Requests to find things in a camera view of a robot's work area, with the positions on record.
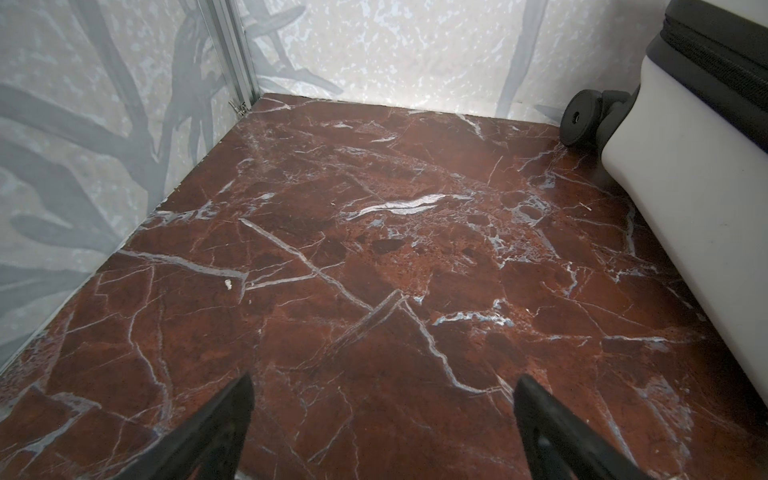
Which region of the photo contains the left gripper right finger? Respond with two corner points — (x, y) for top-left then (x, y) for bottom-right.
(514, 374), (649, 480)

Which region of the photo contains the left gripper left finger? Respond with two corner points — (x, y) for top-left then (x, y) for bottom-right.
(116, 374), (255, 479)

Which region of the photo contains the black and white suitcase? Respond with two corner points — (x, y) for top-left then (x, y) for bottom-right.
(560, 1), (767, 395)

